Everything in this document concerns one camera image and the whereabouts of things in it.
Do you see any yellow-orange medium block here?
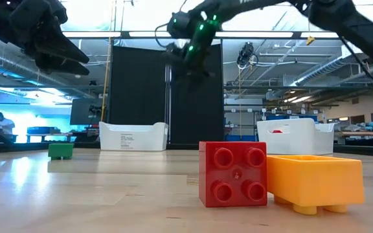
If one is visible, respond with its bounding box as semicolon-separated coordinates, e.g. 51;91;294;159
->
266;155;365;216

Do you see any person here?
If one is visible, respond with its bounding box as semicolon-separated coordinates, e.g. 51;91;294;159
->
0;111;16;142

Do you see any silver ventilation duct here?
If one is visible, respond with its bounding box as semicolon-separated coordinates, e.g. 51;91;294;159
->
295;45;362;87
0;45;45;82

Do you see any wooden workbench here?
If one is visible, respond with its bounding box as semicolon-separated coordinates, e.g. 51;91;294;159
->
335;131;373;137

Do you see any green medium block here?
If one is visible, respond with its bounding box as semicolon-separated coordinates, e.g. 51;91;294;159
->
47;142;74;161

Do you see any white bin with printed label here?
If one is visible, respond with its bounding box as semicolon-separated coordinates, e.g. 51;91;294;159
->
98;121;169;152

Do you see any ceiling light strip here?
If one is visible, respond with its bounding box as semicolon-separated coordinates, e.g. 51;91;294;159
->
300;32;341;39
62;31;122;38
215;31;293;39
128;31;174;38

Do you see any white plastic bin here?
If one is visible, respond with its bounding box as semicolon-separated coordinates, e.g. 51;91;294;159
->
256;118;335;156

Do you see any yellow hanging strap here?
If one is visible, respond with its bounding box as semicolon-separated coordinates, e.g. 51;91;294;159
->
100;37;113;122

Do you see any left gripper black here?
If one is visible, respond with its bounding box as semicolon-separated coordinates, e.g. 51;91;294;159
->
0;0;91;76

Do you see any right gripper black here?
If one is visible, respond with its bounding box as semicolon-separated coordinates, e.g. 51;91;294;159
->
165;41;218;91

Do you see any red medium block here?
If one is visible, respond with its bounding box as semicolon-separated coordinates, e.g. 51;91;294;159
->
198;140;268;208

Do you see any black ceiling-hung camera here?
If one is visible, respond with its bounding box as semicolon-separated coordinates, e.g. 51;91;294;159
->
236;41;259;69

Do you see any thin yellow cord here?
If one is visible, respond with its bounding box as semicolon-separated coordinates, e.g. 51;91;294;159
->
238;67;243;140

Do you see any dark computer monitor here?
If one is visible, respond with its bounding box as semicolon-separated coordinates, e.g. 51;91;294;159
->
69;98;105;126

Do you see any black folding divider screen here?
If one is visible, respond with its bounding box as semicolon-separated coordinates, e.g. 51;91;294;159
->
107;43;225;145

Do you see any blue workbench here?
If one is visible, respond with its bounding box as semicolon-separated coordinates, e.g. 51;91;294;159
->
27;126;62;136

